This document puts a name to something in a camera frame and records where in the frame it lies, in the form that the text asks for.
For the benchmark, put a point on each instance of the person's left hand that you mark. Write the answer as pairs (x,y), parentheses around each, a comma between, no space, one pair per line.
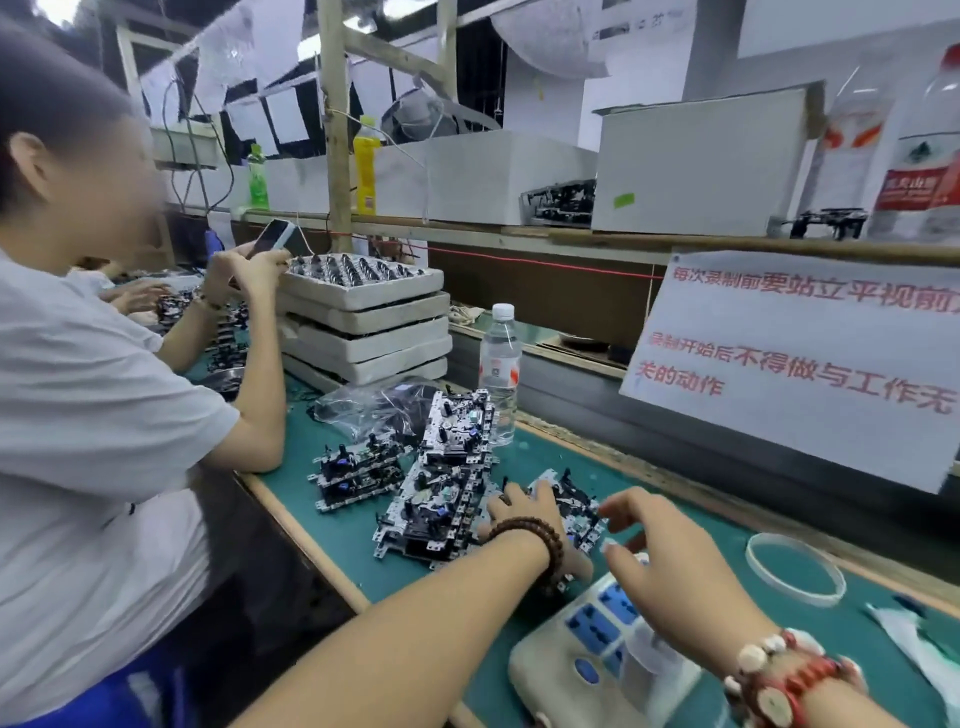
(540,507)

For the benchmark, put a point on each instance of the person's right hand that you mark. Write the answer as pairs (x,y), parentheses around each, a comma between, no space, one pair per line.
(683,578)

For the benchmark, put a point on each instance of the pile of black mechanism assemblies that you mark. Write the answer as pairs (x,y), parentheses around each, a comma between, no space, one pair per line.
(435,510)

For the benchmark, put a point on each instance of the black conveyor belt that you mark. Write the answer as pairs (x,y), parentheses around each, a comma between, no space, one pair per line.
(675,450)

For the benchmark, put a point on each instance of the white green-stained cloth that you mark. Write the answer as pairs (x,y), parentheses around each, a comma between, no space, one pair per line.
(915,645)

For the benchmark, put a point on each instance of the another person's forearm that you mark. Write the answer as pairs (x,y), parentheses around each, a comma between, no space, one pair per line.
(263,405)
(188,338)

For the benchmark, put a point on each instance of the person's left forearm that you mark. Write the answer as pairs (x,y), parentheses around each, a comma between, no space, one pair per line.
(390,653)

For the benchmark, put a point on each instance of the white power plug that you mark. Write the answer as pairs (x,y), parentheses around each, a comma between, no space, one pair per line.
(653,668)

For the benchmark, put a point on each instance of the clear plastic bottle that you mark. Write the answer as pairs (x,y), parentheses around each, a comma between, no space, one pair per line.
(500,375)
(843,165)

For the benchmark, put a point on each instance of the white blue power strip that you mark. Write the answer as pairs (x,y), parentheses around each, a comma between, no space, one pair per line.
(563,675)

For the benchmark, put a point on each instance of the dark flat tray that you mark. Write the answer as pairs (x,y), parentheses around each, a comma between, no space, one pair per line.
(570,347)

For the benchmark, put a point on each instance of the clear plastic bag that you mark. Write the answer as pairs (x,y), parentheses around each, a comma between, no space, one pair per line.
(368,405)

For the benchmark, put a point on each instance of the brown cardboard panel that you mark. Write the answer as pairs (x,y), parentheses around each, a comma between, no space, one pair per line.
(555,293)

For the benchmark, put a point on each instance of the white paper sign red text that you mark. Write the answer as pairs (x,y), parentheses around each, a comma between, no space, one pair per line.
(795,360)

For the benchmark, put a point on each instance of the stack of white trays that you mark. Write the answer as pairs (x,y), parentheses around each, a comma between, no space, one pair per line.
(360,323)

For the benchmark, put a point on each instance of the wooden shelf beam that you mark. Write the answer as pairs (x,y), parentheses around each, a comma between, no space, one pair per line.
(675,240)

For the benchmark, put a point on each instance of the cluster of black wheels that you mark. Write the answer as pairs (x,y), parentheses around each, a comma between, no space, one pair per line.
(353,270)

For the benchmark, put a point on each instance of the white cardboard box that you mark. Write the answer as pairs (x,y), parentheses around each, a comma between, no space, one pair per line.
(480,180)
(293,183)

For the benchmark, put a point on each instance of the yellow plastic bottle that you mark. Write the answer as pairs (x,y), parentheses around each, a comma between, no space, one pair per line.
(368,173)

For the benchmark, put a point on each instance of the white box green sticker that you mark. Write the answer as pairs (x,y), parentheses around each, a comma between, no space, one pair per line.
(705,165)

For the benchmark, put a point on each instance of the dark metal device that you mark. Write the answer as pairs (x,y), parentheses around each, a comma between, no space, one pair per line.
(825,224)

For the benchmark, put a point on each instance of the black smartphone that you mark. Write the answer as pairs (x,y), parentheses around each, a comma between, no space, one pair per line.
(272,236)

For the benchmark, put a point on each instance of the grey round fan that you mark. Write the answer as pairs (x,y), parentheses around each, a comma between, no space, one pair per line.
(416,116)

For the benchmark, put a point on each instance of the blue handheld tool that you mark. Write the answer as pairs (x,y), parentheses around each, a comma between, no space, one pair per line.
(215,243)

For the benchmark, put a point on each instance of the small green bottle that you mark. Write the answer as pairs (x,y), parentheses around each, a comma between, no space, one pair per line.
(258,180)

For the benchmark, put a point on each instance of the slanted wooden brace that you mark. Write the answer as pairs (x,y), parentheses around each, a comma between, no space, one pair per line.
(398,56)

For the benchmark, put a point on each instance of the wooden post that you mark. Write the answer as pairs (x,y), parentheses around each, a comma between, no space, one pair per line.
(335,135)
(447,53)

